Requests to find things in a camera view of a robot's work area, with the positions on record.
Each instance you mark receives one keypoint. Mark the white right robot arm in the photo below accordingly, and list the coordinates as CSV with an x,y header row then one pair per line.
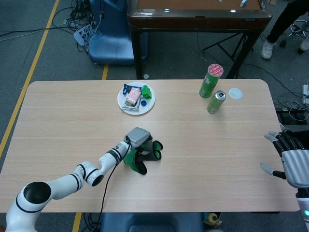
x,y
304,205

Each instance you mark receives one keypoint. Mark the brown mahjong table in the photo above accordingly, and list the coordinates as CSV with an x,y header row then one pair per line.
x,y
193,20

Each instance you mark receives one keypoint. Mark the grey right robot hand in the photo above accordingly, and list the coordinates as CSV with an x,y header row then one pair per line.
x,y
295,164

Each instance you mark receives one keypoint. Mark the white round plate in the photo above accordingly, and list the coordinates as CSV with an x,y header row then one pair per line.
x,y
147,108

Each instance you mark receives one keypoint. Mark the blue machine base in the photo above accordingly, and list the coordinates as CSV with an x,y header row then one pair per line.
x,y
113,36

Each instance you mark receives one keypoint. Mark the blue robot torso base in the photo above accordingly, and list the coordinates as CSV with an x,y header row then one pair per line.
x,y
149,222

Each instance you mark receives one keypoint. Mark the green toy block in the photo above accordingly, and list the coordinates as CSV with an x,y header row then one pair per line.
x,y
146,93

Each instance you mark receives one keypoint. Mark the person in black trousers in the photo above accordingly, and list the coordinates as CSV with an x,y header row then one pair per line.
x,y
282,21

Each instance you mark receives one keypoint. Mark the green and grey microfibre cloth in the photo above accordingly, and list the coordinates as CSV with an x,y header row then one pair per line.
x,y
129,160

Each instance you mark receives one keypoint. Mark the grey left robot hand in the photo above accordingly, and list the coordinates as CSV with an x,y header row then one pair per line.
x,y
138,136

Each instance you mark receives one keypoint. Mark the blue bottle cap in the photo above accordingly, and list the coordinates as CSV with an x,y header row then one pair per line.
x,y
144,103

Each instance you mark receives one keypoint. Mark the blue white candy wrapper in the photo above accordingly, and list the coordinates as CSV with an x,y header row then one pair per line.
x,y
126,89

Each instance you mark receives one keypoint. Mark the green chips tube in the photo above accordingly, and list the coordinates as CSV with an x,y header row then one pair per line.
x,y
207,84

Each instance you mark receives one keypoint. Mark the single blue mahjong tile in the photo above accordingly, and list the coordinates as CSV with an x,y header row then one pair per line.
x,y
243,3

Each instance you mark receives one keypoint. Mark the white power strip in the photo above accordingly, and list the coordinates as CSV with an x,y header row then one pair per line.
x,y
83,35

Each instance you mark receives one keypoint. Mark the office chair base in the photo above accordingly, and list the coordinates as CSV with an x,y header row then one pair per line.
x,y
295,29

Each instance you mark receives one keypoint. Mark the silver white snack packet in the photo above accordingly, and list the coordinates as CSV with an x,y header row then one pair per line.
x,y
130,108

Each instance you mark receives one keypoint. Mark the green drink can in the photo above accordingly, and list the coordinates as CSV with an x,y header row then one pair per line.
x,y
214,104

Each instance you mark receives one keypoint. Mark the pink tissue pack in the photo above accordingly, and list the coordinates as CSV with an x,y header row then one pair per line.
x,y
134,95

